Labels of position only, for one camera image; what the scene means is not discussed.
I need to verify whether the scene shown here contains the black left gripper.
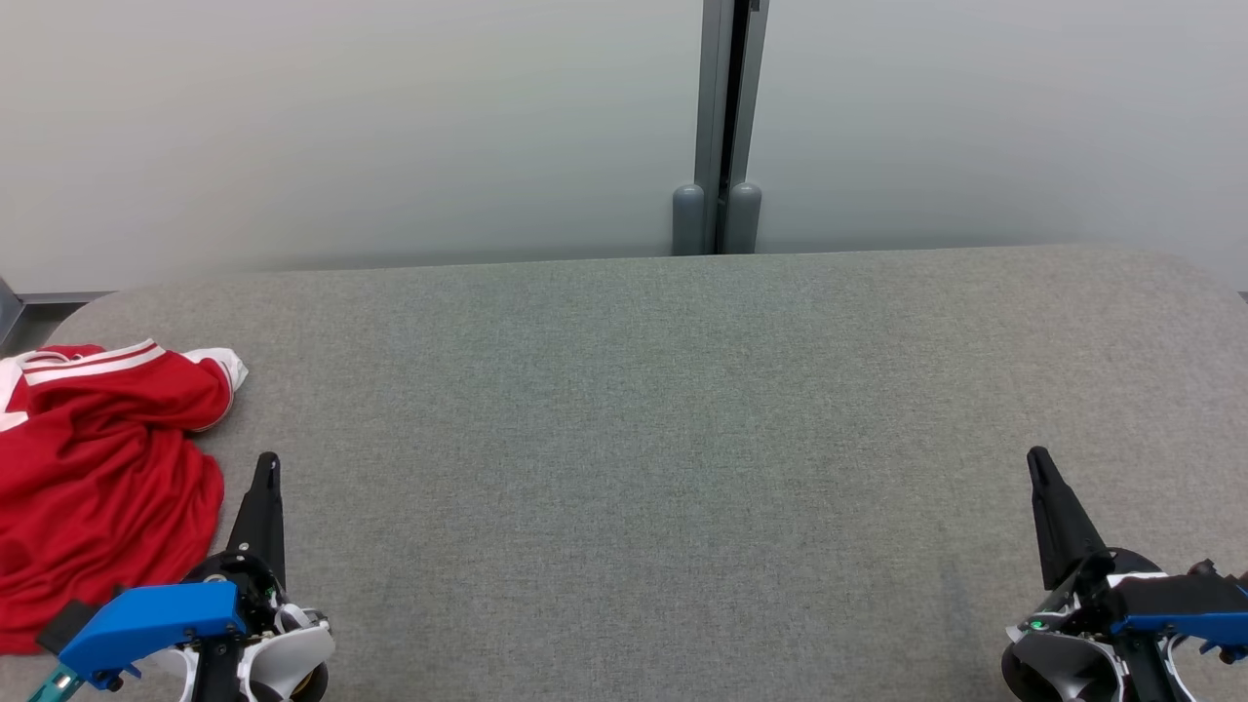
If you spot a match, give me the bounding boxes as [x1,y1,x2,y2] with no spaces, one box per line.
[185,451,295,640]

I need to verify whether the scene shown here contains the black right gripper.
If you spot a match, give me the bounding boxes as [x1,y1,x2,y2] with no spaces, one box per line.
[1002,446,1163,702]

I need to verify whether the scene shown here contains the red white-sleeved Bulls shirt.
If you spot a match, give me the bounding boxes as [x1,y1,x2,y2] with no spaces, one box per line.
[0,338,250,656]

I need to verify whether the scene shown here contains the grey baseboard strip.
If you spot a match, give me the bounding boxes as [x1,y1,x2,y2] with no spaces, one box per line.
[0,278,113,342]

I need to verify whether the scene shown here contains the grey fabric sofa surface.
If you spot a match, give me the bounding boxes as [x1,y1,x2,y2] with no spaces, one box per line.
[0,244,1248,702]

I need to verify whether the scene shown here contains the grey cylinder bumper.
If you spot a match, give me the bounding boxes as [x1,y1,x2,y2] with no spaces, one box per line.
[722,181,762,254]
[672,183,706,256]

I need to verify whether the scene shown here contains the blue left camera mount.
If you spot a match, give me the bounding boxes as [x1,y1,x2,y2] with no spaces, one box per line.
[57,580,250,683]

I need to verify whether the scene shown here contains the teal-plug left camera cable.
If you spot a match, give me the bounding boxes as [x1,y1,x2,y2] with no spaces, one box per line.
[27,666,84,702]

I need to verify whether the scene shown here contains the grey partition post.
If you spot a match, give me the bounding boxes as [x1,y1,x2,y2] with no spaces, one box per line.
[694,0,771,256]

